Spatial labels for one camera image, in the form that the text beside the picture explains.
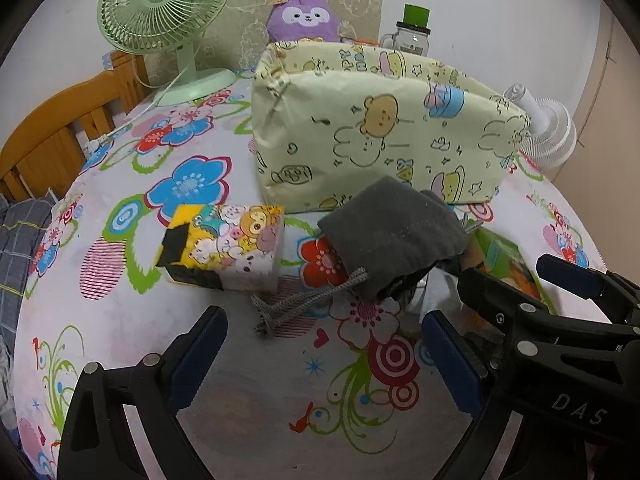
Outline glass jar mug green lid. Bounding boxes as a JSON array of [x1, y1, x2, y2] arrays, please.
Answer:
[[378, 4, 432, 58]]

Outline grey plaid bedding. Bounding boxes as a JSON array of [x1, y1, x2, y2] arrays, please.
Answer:
[[0, 197, 53, 341]]

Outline green desk fan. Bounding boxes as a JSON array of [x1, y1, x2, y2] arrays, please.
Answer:
[[96, 0, 237, 107]]

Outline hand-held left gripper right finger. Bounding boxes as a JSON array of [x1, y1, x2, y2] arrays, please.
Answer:
[[422, 310, 512, 480]]

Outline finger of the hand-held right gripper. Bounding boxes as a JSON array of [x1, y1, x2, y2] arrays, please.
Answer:
[[456, 266, 617, 344], [535, 254, 640, 327]]

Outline purple plush toy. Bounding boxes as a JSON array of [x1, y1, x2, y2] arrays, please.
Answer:
[[266, 0, 343, 45]]

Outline white standing fan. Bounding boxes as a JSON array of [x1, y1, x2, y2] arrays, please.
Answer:
[[502, 85, 577, 167]]

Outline white plastic tissue packet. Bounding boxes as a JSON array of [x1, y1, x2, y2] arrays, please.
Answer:
[[410, 265, 466, 321]]

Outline grey drawstring pouch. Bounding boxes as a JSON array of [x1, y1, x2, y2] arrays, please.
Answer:
[[250, 176, 471, 338]]

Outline white fan cable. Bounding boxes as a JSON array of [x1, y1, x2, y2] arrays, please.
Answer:
[[82, 72, 186, 153]]

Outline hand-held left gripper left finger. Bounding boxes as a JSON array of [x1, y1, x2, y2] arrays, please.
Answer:
[[57, 306, 229, 480]]

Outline yellow-green cartoon printed box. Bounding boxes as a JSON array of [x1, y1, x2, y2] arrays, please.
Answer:
[[250, 40, 532, 211]]

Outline cartoon printed tissue pack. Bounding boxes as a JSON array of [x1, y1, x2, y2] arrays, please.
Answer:
[[155, 202, 286, 293]]

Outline orange green printed packet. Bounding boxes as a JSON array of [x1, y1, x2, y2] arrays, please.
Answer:
[[472, 230, 558, 316]]

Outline beige door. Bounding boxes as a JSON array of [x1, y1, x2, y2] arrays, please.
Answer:
[[560, 10, 640, 221]]

